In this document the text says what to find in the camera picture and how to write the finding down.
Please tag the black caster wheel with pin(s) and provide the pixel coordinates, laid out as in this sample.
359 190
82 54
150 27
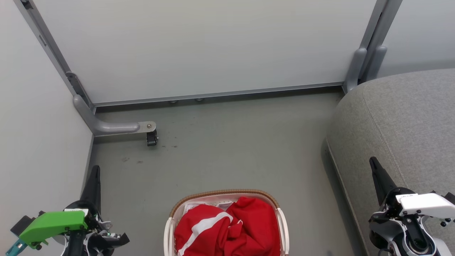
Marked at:
152 138

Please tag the grey partition foot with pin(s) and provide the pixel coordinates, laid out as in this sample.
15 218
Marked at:
377 60
106 127
355 69

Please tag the grey partition post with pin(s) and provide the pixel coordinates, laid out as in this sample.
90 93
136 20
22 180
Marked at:
46 46
380 28

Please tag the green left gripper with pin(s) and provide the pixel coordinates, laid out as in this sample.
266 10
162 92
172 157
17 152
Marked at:
53 224

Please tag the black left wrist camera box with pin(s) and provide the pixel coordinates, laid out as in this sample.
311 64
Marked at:
22 224

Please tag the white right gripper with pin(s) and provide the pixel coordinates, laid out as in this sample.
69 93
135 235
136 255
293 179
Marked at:
423 205

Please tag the red garment with white stripes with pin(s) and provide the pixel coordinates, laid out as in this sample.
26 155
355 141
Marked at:
213 239

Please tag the grey fabric sofa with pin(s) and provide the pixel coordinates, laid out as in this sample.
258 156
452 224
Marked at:
408 124

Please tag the white basket liner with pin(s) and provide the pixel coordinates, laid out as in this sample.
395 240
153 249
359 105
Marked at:
193 206

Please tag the white laundry basket brown rim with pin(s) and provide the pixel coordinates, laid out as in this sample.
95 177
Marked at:
284 231

